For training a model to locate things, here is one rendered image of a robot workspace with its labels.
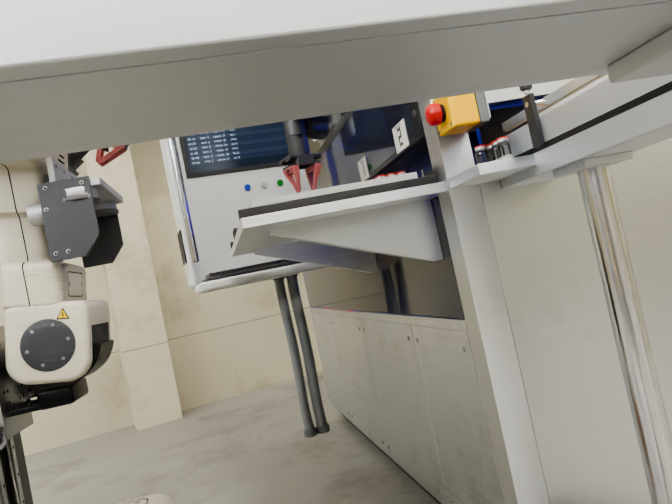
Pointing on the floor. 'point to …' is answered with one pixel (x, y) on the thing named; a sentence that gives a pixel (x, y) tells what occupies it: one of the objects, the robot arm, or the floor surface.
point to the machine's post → (487, 320)
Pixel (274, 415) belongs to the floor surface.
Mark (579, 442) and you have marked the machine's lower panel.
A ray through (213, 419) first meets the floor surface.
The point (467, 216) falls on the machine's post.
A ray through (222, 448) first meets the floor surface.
